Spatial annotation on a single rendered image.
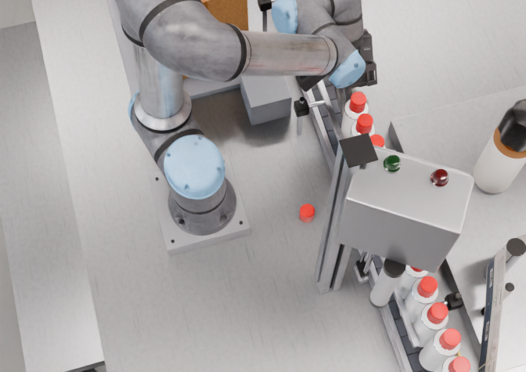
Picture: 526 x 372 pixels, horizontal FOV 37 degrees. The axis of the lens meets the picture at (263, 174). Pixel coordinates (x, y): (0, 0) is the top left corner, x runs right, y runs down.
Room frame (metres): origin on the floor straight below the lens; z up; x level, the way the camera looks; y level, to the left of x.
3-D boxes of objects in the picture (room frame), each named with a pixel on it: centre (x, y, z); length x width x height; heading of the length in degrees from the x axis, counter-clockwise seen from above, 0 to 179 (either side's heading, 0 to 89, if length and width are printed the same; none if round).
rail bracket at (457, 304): (0.42, -0.38, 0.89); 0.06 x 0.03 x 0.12; 105
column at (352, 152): (0.49, -0.14, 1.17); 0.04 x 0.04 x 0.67; 15
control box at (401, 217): (0.45, -0.21, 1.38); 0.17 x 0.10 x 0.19; 70
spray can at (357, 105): (0.81, -0.20, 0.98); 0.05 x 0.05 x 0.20
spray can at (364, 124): (0.76, -0.21, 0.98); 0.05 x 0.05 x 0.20
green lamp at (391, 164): (0.48, -0.19, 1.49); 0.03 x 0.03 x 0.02
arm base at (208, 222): (0.67, 0.14, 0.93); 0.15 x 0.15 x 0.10
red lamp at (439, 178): (0.45, -0.25, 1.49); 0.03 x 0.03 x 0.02
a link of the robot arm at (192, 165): (0.67, 0.14, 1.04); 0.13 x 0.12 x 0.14; 30
